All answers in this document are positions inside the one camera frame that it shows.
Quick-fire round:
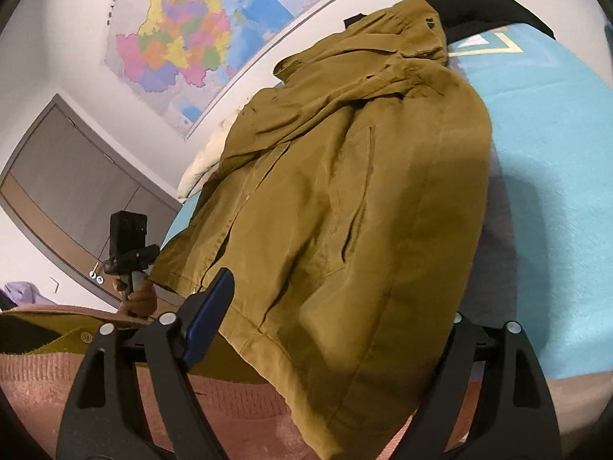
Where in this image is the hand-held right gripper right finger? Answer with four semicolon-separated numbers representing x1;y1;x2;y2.
383;311;559;460

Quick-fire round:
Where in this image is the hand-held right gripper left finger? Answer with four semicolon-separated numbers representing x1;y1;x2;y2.
56;267;235;460

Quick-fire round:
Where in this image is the olive green jacket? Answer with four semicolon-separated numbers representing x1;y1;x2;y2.
146;0;492;460

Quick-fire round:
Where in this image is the person's left hand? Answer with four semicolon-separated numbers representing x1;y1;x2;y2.
115;278;159;319

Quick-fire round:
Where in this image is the grey wardrobe door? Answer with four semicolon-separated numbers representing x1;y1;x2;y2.
0;95;185;312

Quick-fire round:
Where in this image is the cream pillow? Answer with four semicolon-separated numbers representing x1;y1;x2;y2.
177;122;235;199

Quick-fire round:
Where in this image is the lilac cloth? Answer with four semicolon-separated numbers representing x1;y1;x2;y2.
2;280;58;307

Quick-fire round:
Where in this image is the green buttoned garment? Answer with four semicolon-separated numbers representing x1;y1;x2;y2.
0;314;144;367

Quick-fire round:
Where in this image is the teal grey printed bed sheet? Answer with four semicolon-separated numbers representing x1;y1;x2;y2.
160;21;613;379

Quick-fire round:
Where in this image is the black garment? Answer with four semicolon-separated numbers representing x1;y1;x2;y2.
344;0;556;41

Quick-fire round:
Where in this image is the colourful wall map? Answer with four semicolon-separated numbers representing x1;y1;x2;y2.
103;0;369;141

